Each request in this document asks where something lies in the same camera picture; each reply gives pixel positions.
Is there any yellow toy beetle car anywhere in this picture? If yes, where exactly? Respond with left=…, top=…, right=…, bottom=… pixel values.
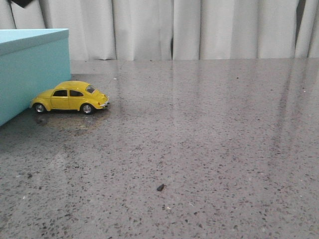
left=29, top=81, right=109, bottom=115

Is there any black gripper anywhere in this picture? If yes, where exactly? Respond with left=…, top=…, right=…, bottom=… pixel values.
left=8, top=0, right=33, bottom=7

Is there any small black debris piece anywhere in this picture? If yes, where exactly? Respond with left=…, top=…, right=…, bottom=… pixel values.
left=156, top=184, right=165, bottom=191

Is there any light blue storage box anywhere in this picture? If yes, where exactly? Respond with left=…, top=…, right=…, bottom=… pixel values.
left=0, top=28, right=71, bottom=124

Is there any white curtain backdrop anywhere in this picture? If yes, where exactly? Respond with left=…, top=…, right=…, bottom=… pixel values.
left=0, top=0, right=319, bottom=60

